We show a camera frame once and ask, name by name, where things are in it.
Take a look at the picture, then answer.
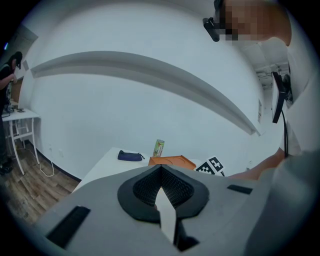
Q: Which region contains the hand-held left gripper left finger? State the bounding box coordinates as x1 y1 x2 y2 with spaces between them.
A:
32 163 179 256

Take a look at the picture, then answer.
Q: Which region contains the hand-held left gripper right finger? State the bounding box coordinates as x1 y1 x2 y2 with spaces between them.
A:
161 163 272 253

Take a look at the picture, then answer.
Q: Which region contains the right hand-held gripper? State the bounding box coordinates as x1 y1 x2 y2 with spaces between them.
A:
194 155 226 178

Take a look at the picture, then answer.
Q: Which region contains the orange tray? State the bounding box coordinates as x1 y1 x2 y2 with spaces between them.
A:
148 154 197 172

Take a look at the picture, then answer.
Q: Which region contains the person's right forearm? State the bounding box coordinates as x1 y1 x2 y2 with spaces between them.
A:
227 146 286 181

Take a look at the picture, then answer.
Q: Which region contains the green drink can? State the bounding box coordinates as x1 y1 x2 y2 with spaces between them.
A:
152 139 166 159

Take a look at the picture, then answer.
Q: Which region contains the dark blue zip pouch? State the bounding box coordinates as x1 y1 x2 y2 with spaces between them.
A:
117 149 146 162

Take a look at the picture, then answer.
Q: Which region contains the person's white shirt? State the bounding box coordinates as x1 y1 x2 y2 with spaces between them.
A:
278 23 320 161

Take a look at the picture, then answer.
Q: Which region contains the white side table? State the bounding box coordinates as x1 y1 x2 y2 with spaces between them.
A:
1 109 42 176

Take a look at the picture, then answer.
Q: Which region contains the person's head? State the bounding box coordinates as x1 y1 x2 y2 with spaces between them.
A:
214 0 293 47

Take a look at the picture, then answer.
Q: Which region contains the white floor cable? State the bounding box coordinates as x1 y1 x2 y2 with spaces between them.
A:
24 146 56 178

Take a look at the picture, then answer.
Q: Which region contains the black device cable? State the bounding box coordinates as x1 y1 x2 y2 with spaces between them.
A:
280 107 290 159

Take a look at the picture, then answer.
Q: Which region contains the black head camera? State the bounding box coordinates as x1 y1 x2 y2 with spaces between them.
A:
202 16 221 43

